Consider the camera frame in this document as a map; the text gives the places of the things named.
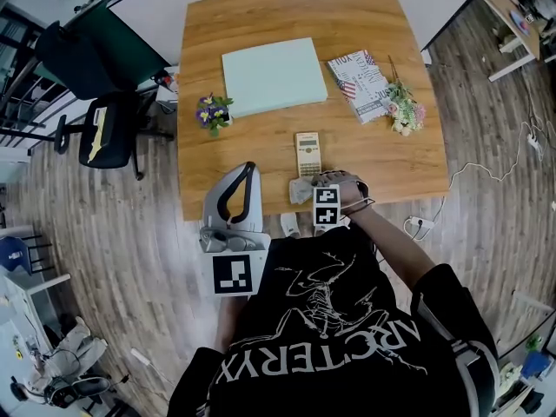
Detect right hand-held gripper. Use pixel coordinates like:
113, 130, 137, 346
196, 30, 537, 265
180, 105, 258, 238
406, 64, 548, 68
312, 184, 341, 227

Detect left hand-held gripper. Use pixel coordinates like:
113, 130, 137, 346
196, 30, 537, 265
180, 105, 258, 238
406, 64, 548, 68
198, 161, 271, 297

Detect grey cloth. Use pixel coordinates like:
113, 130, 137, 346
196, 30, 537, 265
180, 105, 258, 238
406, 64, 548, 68
288, 175, 323, 206

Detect beige calculator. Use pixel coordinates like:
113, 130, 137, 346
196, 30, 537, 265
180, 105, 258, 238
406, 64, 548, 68
295, 131, 324, 179

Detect person's right forearm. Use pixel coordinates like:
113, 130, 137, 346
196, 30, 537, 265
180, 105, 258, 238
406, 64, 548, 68
341, 197, 438, 290

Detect person's left forearm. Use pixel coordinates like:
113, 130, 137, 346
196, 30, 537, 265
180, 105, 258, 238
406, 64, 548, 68
214, 295, 249, 356

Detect person's right hand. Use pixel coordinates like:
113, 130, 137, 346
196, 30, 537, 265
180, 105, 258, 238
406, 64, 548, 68
310, 169, 371, 216

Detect purple flower pot plant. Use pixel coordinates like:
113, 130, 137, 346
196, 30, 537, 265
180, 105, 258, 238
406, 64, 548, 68
195, 93, 235, 138

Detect white plug socket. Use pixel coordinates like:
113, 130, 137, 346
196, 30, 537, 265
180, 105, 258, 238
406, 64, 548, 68
404, 215, 436, 230

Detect flag print book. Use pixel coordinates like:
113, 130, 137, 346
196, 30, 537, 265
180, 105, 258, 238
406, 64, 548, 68
326, 50, 388, 126

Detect pink white flower bouquet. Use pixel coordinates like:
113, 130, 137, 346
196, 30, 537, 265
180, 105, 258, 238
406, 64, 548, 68
383, 56, 427, 138

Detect pale green flat box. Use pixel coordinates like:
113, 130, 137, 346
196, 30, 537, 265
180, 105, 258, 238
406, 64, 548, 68
221, 36, 328, 119

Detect black printed t-shirt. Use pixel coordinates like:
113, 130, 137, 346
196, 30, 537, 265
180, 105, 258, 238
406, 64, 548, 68
166, 226, 500, 417

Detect black office chair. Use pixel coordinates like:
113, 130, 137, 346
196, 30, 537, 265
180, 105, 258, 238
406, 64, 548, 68
33, 19, 151, 182

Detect dark green board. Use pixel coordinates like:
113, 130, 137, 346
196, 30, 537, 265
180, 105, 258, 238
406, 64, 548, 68
60, 0, 175, 95

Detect blue chair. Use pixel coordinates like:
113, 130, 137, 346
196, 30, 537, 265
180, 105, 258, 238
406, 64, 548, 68
0, 235, 56, 277

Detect white workbench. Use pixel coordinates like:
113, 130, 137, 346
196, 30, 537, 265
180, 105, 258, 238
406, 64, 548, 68
0, 272, 72, 403

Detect light wooden side table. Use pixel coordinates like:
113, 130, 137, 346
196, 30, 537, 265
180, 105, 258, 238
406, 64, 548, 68
473, 0, 543, 83

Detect white cable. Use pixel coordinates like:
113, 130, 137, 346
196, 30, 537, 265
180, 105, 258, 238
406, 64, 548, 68
427, 71, 549, 234

